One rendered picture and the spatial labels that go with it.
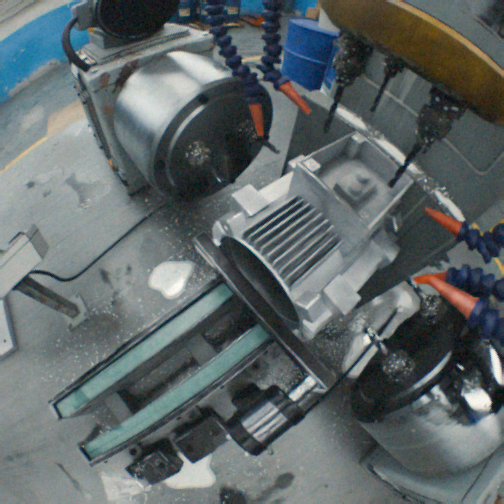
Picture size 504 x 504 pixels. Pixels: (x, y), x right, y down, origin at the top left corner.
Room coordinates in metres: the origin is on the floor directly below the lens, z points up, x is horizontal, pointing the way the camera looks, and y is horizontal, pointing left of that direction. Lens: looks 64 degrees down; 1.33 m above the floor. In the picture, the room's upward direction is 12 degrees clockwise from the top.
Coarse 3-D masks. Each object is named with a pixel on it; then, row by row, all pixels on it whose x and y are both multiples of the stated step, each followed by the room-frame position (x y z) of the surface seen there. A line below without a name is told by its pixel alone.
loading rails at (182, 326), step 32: (224, 288) 0.12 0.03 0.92; (160, 320) 0.05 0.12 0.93; (192, 320) 0.06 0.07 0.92; (128, 352) -0.02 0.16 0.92; (160, 352) 0.00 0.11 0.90; (192, 352) 0.01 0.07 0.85; (224, 352) 0.02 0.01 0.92; (256, 352) 0.03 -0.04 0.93; (96, 384) -0.10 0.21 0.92; (128, 384) -0.09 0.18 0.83; (192, 384) -0.04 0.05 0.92; (64, 416) -0.19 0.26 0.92; (128, 416) -0.15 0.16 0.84; (160, 416) -0.11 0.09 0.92; (192, 416) -0.11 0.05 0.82; (96, 448) -0.22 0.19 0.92; (128, 448) -0.24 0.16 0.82
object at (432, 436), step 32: (416, 288) 0.12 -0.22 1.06; (416, 320) 0.10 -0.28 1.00; (448, 320) 0.08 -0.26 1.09; (384, 352) 0.04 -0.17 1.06; (416, 352) 0.04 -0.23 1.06; (448, 352) 0.03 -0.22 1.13; (480, 352) 0.02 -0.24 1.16; (352, 384) 0.00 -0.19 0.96; (384, 384) 0.00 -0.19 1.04; (416, 384) 0.00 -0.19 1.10; (448, 384) 0.00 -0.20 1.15; (480, 384) -0.01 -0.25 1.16; (352, 416) -0.05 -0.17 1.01; (384, 416) -0.04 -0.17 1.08; (416, 416) -0.04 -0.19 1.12; (448, 416) -0.04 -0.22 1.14; (480, 416) -0.05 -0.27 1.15; (416, 448) -0.08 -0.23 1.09; (448, 448) -0.09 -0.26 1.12; (480, 448) -0.10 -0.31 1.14
